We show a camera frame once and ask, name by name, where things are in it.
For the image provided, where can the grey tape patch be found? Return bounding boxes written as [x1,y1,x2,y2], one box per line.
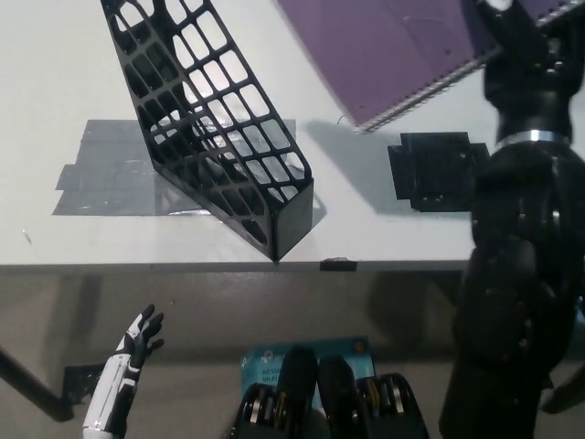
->
[50,118,331,226]

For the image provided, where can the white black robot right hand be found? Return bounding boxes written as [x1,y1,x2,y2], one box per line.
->
[474,0,580,142]

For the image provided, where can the purple spiral notebook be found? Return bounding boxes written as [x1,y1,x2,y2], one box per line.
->
[277,0,573,135]

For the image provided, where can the black robot torso teal top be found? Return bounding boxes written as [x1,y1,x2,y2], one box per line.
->
[229,337,431,439]

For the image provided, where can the black lattice magazine stand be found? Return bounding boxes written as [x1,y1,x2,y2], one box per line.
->
[99,0,317,264]

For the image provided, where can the square black tape patch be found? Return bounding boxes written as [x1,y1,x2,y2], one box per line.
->
[387,131,494,214]

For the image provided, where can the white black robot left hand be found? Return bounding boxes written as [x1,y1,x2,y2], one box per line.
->
[80,303,166,439]

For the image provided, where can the black slanted table leg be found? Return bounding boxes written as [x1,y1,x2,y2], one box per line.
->
[540,363,585,416]
[0,344,77,423]

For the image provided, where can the black floor tape patch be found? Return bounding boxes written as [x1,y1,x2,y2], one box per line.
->
[61,362,110,407]

